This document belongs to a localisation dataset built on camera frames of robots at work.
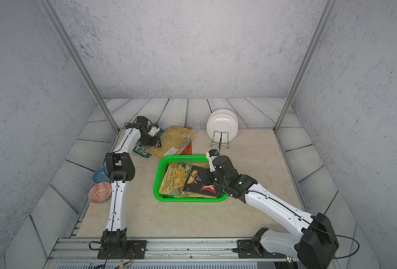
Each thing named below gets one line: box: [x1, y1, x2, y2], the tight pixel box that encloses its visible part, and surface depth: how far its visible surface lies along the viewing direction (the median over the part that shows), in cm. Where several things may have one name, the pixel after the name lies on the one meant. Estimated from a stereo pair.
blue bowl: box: [93, 165, 112, 184], surface depth 97 cm
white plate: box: [206, 108, 239, 144], surface depth 106 cm
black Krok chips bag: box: [183, 165, 224, 199], surface depth 85 cm
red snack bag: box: [180, 126, 193, 156], surface depth 110 cm
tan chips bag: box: [146, 125, 197, 159], surface depth 113 cm
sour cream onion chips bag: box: [158, 161, 218, 199], surface depth 89 cm
